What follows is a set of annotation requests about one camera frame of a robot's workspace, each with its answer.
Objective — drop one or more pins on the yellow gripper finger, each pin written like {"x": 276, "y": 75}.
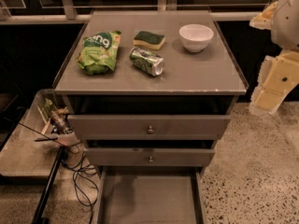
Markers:
{"x": 277, "y": 78}
{"x": 263, "y": 20}

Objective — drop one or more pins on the green soda can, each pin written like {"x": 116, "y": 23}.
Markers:
{"x": 147, "y": 61}

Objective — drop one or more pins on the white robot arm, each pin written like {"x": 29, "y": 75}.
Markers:
{"x": 285, "y": 25}

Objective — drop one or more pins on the grey drawer cabinet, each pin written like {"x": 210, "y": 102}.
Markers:
{"x": 150, "y": 89}

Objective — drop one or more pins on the grey bottom drawer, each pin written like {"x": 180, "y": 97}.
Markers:
{"x": 149, "y": 195}

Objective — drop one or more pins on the grey drawer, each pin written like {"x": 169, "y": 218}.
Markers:
{"x": 149, "y": 195}
{"x": 149, "y": 127}
{"x": 149, "y": 156}

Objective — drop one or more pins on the grey top drawer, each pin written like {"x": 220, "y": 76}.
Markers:
{"x": 149, "y": 127}

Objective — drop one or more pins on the grey middle drawer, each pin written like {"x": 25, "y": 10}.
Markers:
{"x": 149, "y": 156}

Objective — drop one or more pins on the white bowl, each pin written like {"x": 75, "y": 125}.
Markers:
{"x": 195, "y": 37}

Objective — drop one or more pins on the green yellow sponge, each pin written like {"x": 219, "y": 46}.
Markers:
{"x": 149, "y": 40}

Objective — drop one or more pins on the green snack bag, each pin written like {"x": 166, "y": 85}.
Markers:
{"x": 99, "y": 53}

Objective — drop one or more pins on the metal railing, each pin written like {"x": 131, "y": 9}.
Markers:
{"x": 79, "y": 11}

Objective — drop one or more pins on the brown bottle in bin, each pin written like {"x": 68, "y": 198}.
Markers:
{"x": 58, "y": 118}

